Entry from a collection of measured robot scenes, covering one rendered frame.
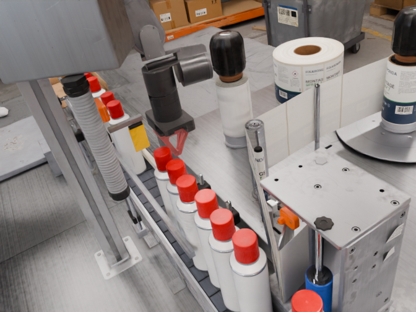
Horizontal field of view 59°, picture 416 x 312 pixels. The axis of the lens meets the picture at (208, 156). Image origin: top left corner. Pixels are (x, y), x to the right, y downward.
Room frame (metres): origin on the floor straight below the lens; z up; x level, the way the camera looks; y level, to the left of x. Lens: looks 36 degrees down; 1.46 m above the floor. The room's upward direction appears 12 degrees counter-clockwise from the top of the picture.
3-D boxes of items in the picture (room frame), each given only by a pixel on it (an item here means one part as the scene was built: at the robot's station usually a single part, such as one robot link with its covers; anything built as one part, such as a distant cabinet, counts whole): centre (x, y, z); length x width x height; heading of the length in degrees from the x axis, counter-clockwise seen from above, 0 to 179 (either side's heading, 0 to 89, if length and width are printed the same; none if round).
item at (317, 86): (0.72, -0.27, 0.97); 0.02 x 0.02 x 0.19
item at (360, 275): (0.32, -0.13, 1.01); 0.14 x 0.13 x 0.26; 24
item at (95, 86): (0.99, 0.27, 0.98); 0.05 x 0.05 x 0.20
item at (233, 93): (0.85, -0.10, 1.03); 0.09 x 0.09 x 0.30
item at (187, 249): (0.92, 0.28, 0.96); 1.07 x 0.01 x 0.01; 24
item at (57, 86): (1.58, 0.53, 0.85); 0.30 x 0.26 x 0.04; 24
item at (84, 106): (0.48, 0.15, 1.18); 0.04 x 0.04 x 0.21
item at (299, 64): (1.02, -0.35, 0.95); 0.20 x 0.20 x 0.14
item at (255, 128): (0.62, -0.10, 0.97); 0.05 x 0.05 x 0.19
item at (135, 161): (0.81, 0.19, 0.98); 0.05 x 0.05 x 0.20
